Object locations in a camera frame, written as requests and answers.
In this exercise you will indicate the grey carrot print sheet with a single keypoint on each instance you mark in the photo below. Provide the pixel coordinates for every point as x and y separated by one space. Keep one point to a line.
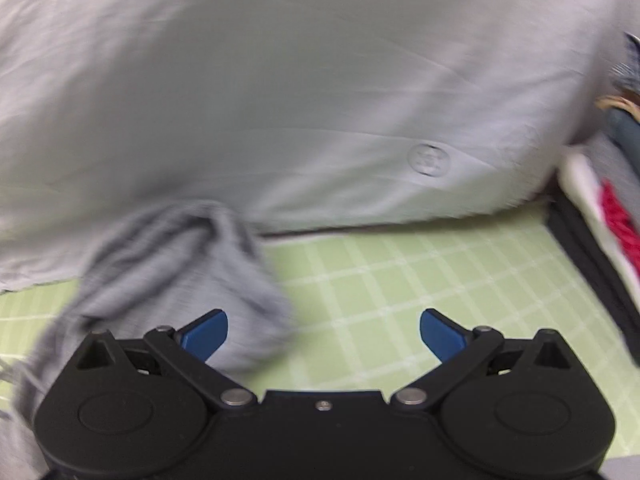
298 114

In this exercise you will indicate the white folded garment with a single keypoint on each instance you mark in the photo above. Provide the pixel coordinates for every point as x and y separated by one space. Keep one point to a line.
581 186

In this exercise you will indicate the blue checked shirt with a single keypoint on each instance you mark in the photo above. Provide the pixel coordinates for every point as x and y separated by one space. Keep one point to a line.
626 75

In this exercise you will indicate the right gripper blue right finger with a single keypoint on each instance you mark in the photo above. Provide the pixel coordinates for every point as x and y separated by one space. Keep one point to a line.
444 337

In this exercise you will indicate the folded blue jeans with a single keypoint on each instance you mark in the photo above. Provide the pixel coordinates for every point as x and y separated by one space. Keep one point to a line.
623 129

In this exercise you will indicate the red knitted garment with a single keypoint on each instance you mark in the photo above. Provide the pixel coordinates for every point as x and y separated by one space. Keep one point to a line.
619 223

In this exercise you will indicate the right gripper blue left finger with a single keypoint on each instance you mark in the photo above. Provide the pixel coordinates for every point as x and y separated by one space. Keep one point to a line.
204 336

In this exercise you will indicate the black folded garment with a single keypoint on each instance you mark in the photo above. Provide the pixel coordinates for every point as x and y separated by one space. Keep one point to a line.
570 230

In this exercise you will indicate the grey zip hoodie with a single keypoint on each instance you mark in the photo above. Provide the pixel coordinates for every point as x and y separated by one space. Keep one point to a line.
167 265

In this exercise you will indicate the beige folded garment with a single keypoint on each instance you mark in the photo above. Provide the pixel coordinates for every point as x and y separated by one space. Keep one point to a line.
621 103

